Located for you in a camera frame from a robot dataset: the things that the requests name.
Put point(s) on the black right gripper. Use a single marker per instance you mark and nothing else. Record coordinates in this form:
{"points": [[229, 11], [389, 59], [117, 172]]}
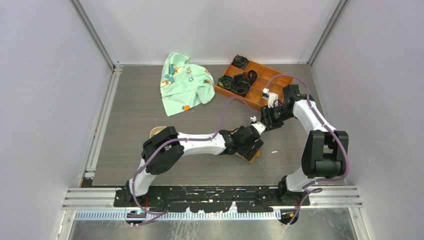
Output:
{"points": [[267, 119]]}

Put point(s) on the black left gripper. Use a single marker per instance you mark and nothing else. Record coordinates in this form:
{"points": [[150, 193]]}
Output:
{"points": [[252, 150]]}

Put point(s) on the orange leather card holder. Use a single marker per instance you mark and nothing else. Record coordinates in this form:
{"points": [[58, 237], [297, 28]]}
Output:
{"points": [[249, 155]]}

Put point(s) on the beige oval card tray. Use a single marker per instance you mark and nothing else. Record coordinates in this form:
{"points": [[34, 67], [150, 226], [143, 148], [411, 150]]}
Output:
{"points": [[156, 130]]}

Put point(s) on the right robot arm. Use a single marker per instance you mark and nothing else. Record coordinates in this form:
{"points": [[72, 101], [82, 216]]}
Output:
{"points": [[324, 157]]}

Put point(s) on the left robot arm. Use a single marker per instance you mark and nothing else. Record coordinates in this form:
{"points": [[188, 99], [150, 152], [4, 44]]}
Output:
{"points": [[164, 149]]}

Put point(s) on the orange compartment organizer tray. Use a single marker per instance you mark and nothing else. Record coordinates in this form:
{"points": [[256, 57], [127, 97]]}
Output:
{"points": [[267, 77]]}

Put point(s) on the black orange rolled tie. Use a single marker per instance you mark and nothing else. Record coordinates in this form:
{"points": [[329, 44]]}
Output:
{"points": [[251, 76]]}

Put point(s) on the blue yellow rolled tie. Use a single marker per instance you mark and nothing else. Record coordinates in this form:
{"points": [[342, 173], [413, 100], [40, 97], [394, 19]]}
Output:
{"points": [[225, 82]]}

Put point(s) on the dark green rolled tie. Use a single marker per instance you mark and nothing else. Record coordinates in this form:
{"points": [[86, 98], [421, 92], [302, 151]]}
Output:
{"points": [[240, 62]]}

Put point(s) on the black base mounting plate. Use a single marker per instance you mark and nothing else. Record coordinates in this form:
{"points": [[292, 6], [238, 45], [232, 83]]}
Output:
{"points": [[211, 199]]}

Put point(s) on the light green printed shirt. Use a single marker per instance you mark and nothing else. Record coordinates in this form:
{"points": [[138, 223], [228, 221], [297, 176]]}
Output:
{"points": [[184, 85]]}

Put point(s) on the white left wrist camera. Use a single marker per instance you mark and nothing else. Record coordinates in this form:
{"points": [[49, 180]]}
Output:
{"points": [[260, 127]]}

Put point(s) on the aluminium front rail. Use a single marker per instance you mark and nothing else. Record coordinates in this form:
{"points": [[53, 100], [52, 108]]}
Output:
{"points": [[97, 205]]}

